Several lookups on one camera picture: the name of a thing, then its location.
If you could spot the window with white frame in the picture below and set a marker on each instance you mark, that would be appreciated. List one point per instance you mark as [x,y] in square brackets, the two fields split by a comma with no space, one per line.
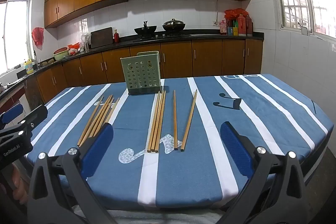
[15,35]

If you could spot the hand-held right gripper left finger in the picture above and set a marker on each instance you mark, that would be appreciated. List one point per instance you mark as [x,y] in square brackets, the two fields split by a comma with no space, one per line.
[98,150]

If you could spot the green perforated utensil holder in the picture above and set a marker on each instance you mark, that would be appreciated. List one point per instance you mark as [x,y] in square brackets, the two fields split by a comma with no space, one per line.
[141,74]

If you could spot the pink bottle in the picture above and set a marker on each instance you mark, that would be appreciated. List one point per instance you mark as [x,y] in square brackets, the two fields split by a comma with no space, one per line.
[223,27]

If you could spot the wooden chopstick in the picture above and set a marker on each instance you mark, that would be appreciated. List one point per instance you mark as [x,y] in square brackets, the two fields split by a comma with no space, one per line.
[153,121]
[156,121]
[189,120]
[160,121]
[175,119]

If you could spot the black wok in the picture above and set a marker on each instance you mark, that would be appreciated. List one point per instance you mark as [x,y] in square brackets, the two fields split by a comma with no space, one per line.
[145,29]

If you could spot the dark lidded pot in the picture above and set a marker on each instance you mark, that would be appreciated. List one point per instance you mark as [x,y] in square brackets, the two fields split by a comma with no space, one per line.
[173,26]

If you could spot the colourful small boxes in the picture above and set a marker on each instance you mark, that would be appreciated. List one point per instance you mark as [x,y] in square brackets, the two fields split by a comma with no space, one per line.
[233,31]

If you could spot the dark cutting board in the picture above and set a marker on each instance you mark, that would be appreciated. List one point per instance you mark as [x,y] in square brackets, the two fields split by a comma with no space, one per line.
[101,37]

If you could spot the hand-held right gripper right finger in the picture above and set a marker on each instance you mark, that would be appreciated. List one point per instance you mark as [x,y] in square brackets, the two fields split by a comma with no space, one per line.
[236,150]

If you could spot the person's left hand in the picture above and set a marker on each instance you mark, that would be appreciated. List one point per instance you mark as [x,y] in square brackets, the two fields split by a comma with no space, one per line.
[19,187]

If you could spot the gas stove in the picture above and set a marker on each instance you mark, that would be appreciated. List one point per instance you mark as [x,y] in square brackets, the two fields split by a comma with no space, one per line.
[162,35]

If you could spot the yellow detergent bottle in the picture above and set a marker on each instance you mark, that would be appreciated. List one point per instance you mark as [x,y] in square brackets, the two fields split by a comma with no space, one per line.
[29,67]

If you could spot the red thermos flasks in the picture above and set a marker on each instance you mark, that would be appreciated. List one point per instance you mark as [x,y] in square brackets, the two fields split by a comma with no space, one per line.
[245,26]

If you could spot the bundle of wooden chopsticks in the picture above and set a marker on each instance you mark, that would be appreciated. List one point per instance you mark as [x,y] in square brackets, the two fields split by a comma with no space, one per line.
[101,116]

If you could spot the blue striped tablecloth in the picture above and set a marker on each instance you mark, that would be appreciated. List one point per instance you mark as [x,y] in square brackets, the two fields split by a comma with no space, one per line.
[257,121]

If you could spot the metal faucet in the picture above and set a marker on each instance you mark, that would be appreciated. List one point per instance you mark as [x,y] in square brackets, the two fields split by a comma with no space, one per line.
[35,58]

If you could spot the orange plastic bag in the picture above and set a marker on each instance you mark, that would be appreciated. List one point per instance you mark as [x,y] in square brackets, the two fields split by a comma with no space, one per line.
[74,48]

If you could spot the brown base cabinets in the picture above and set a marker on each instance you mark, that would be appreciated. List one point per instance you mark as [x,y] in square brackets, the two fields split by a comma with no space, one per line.
[210,58]

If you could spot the red plastic bag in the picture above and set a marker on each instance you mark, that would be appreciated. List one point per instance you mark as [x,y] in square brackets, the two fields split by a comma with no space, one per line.
[38,37]

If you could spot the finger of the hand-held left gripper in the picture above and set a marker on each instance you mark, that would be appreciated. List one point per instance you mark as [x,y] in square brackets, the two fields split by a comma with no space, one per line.
[35,117]
[11,111]

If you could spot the green basin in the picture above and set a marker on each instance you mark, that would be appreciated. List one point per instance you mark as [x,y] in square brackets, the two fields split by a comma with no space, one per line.
[61,55]

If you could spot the red bottle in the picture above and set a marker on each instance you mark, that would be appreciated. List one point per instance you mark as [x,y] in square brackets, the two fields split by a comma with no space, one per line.
[116,37]

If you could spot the black countertop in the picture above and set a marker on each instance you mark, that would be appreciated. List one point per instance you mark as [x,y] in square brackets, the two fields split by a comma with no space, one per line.
[204,36]

